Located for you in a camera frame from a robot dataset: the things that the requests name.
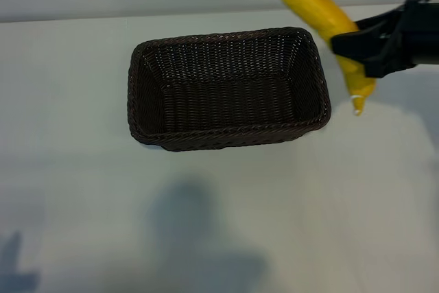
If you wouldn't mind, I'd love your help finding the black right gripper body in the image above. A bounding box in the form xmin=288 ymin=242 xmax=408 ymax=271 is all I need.
xmin=383 ymin=0 xmax=439 ymax=75

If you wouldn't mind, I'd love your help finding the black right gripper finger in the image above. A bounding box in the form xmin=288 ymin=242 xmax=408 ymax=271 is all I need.
xmin=355 ymin=10 xmax=406 ymax=33
xmin=330 ymin=29 xmax=399 ymax=78

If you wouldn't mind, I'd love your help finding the yellow banana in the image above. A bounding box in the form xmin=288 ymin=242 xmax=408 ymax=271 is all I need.
xmin=270 ymin=0 xmax=377 ymax=117

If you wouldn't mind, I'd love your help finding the dark brown wicker basket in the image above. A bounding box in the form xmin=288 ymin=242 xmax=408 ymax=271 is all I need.
xmin=127 ymin=26 xmax=333 ymax=152

